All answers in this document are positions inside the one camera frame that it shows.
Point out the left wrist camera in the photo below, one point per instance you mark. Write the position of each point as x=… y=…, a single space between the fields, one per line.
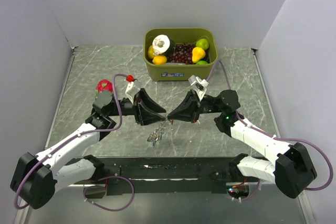
x=133 y=87

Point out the aluminium rail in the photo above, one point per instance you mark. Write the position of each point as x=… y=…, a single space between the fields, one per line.
x=288 y=177

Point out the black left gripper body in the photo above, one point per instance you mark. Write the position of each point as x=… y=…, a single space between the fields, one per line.
x=126 y=107

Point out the green fruit front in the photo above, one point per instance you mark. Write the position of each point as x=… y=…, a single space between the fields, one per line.
x=202 y=62

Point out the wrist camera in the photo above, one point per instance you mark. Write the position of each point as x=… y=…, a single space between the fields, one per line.
x=198 y=85
x=133 y=87

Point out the olive green plastic bin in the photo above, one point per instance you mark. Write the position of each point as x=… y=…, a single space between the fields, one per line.
x=176 y=72

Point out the green lime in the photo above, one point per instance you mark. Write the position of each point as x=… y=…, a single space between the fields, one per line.
x=202 y=43

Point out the yellow lemon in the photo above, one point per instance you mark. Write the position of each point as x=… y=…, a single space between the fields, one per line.
x=150 y=53

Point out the dark red grapes bunch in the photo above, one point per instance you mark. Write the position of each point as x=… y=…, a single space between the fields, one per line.
x=182 y=54

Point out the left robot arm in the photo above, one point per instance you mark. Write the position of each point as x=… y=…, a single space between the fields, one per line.
x=95 y=128

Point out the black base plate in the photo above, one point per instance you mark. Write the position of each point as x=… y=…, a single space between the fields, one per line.
x=185 y=174

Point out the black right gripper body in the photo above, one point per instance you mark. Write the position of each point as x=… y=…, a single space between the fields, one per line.
x=208 y=105

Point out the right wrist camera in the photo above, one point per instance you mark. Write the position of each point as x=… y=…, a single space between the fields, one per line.
x=198 y=85

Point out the yellow pear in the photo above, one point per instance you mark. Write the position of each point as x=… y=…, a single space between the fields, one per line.
x=198 y=54

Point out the white black tape roll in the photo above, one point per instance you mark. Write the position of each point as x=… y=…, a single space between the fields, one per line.
x=163 y=45

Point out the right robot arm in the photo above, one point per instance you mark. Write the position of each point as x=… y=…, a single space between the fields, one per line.
x=235 y=125

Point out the round metal key organizer disc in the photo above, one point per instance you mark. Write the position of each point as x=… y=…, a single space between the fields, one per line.
x=158 y=133

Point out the orange fruit front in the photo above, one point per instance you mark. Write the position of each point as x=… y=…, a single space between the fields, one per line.
x=159 y=60

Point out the red dragon fruit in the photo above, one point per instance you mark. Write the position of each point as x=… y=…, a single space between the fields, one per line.
x=104 y=85

